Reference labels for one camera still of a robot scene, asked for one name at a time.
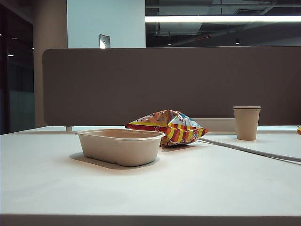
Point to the colourful striped chip bag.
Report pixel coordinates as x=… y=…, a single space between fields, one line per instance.
x=178 y=134

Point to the beige pulp food box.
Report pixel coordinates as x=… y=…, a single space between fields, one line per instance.
x=117 y=150

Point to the brown desk divider panel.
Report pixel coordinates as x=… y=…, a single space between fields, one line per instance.
x=141 y=82

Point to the beige paper cup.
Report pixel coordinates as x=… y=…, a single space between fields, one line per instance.
x=247 y=124

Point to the black ceiling spotlight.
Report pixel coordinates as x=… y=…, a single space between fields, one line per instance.
x=237 y=42

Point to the white ceiling light strip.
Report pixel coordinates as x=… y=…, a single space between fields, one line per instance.
x=211 y=18

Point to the small orange object at edge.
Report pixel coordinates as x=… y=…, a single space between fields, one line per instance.
x=299 y=130

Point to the white divider bracket foot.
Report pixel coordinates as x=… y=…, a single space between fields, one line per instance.
x=68 y=128

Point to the metal wall plate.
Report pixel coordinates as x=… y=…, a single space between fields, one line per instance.
x=104 y=41

